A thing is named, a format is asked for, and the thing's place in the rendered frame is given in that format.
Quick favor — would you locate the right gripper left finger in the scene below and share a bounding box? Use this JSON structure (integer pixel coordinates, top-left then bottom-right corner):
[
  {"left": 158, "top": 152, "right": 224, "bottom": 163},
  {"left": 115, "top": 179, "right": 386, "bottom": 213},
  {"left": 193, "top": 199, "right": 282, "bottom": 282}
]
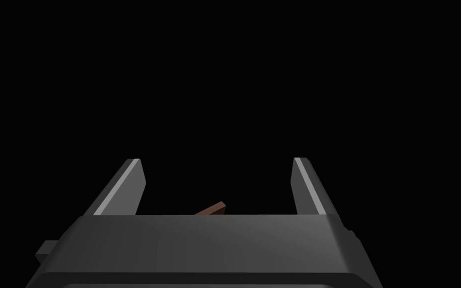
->
[{"left": 83, "top": 158, "right": 147, "bottom": 217}]

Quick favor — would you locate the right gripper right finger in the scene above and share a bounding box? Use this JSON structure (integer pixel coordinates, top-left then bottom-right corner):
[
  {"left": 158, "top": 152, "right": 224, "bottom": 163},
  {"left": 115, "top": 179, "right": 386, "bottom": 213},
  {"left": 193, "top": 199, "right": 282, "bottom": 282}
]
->
[{"left": 290, "top": 157, "right": 340, "bottom": 217}]

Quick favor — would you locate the brown wooden block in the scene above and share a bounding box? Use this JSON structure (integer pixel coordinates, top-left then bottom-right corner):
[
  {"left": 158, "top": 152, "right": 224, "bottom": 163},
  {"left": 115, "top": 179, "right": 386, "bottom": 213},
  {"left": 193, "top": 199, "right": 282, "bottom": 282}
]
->
[{"left": 194, "top": 201, "right": 227, "bottom": 216}]

